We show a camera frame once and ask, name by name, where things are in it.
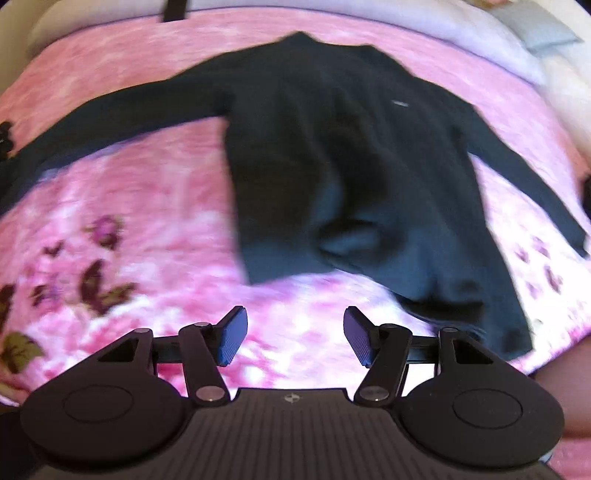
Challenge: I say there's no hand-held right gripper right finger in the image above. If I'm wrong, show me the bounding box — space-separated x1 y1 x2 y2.
343 305 498 408

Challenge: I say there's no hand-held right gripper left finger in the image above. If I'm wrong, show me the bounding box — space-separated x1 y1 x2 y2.
95 305 249 409

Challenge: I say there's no dark long-sleeved sweater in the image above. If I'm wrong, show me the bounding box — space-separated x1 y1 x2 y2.
0 31 589 361

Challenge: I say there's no pink floral blanket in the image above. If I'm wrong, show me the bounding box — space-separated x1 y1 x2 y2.
0 9 591 480

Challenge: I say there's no person's leg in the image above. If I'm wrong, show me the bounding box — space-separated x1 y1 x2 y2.
533 342 591 441

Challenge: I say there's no white quilt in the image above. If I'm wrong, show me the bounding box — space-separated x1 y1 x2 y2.
531 44 591 155

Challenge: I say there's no grey pillow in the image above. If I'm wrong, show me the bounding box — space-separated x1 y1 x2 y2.
489 0 583 57

